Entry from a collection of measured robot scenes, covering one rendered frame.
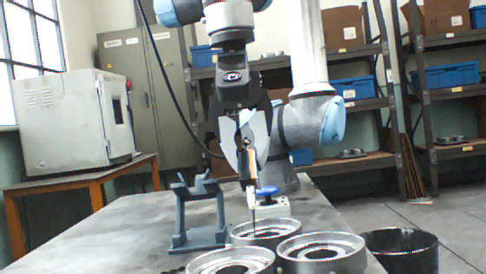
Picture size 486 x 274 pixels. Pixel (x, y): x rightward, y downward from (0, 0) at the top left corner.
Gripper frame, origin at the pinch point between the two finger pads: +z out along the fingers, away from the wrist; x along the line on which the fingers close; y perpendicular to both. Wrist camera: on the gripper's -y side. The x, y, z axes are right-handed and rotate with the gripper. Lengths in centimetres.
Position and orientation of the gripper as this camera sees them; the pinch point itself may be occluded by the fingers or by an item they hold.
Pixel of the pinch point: (248, 164)
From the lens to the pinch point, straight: 64.8
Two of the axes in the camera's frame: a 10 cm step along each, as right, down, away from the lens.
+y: 0.8, -0.6, 9.9
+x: -9.9, 1.3, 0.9
